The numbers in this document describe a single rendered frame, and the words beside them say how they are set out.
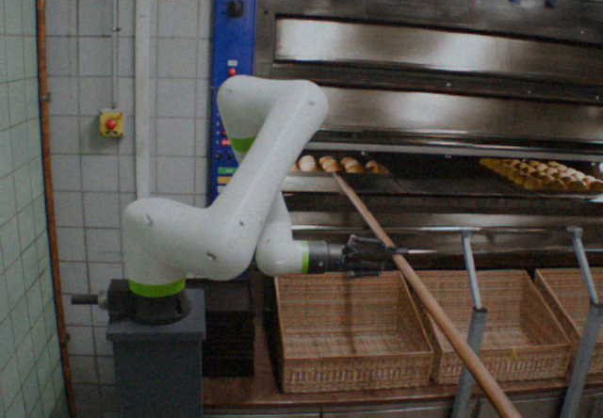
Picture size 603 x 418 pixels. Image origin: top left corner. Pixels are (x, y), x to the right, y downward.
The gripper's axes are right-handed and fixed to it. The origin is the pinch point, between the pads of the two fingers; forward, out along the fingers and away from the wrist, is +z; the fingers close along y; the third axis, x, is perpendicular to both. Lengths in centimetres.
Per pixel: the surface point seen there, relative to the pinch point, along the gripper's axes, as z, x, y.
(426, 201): 35, -70, 3
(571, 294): 113, -63, 45
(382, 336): 18, -58, 61
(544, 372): 75, -20, 58
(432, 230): 23.8, -32.8, 2.9
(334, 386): -9, -21, 59
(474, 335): 35.5, -10.2, 33.3
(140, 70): -83, -69, -46
